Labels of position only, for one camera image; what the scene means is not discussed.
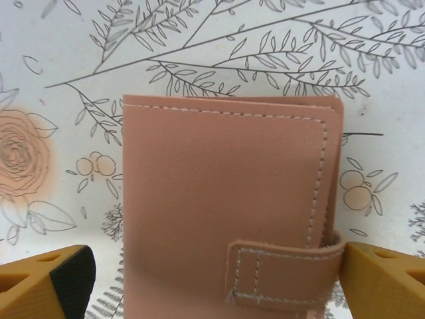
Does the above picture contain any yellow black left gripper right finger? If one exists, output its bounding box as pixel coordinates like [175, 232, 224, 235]
[337, 241, 425, 319]

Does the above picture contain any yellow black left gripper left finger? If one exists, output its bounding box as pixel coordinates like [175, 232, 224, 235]
[0, 245, 97, 319]

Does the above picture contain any floral patterned table mat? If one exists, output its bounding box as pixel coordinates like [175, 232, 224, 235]
[0, 0, 425, 319]

